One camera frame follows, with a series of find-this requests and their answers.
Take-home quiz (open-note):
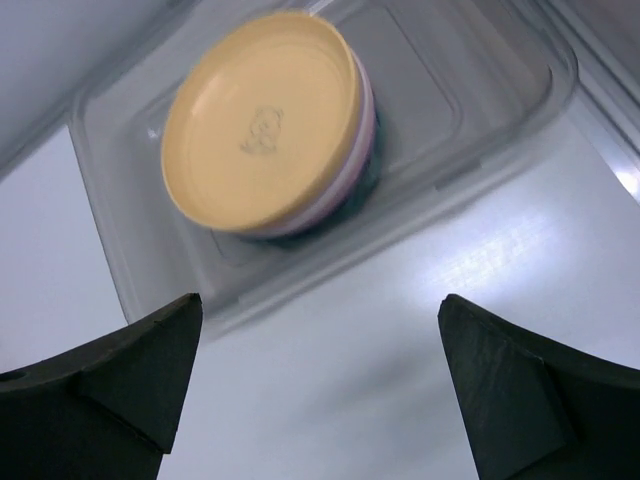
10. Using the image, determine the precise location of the aluminium frame rail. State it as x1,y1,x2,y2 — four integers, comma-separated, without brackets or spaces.
538,1,639,200

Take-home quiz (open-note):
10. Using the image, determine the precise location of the clear plastic bin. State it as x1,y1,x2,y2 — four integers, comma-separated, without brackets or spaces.
70,1,577,330

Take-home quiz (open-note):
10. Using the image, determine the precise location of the cream plate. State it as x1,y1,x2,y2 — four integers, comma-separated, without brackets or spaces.
269,54,376,239

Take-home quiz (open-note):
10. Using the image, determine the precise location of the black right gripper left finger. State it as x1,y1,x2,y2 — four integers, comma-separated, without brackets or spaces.
1,293,202,479

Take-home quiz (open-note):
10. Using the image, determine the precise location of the yellow plate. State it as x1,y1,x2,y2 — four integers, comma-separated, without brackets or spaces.
234,49,371,236
161,11,361,232

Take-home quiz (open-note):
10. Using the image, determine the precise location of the yellow plate back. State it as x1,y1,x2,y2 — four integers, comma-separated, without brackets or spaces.
161,11,361,232

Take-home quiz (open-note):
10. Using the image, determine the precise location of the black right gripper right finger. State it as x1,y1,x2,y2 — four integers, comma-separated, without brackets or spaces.
438,294,639,479

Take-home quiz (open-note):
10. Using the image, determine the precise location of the teal ornate plate back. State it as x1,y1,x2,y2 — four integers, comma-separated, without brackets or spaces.
260,107,386,248

